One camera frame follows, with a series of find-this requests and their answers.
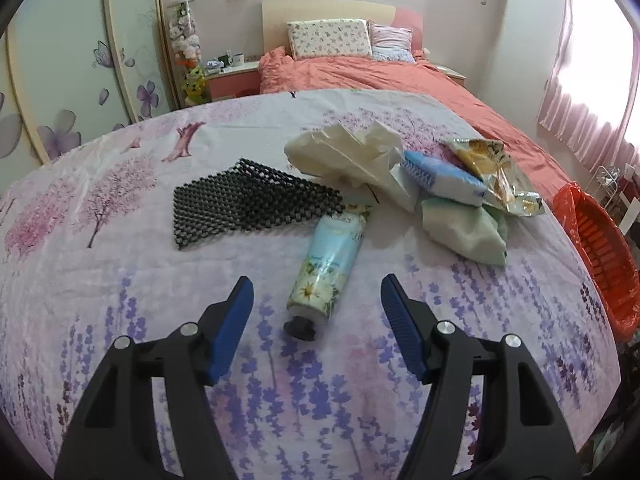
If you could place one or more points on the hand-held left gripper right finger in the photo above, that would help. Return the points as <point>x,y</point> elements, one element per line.
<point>402,325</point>

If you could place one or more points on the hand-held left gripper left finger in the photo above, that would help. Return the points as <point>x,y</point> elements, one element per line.
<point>232,330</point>

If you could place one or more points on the floral hand cream tube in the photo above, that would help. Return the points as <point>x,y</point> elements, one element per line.
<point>325,265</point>

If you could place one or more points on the green cloth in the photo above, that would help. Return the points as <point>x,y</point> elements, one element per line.
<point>460,232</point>

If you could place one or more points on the black mesh mat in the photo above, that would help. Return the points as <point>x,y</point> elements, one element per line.
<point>225,200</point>

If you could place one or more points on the blue white tissue pack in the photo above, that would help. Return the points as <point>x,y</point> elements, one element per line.
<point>445,180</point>

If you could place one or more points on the gold snack bag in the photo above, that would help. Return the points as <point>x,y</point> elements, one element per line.
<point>490,170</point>

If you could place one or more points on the cream wrapper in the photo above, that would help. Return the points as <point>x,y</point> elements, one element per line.
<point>345,155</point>

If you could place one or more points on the orange plastic laundry basket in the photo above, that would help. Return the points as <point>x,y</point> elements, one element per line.
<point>605,250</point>

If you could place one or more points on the floral tablecloth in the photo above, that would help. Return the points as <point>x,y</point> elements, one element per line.
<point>150,285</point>

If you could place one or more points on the bed with pink duvet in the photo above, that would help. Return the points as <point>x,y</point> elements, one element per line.
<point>400,77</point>

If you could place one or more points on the yellow green plush toy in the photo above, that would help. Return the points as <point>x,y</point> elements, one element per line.
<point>194,84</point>

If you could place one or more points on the pink striped pillow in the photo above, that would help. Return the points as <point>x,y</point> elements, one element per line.
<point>392,40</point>

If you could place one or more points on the white floral pillow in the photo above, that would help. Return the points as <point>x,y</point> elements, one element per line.
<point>330,37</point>

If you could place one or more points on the hanging plush toy organizer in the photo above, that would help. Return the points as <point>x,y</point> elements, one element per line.
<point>185,35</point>

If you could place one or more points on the pink curtain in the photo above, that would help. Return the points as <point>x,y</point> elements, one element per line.
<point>590,85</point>

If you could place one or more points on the floral sliding door wardrobe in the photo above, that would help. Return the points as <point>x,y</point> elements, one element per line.
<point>75,60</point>

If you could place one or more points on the cream pink bed headboard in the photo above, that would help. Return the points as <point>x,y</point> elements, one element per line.
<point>325,10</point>

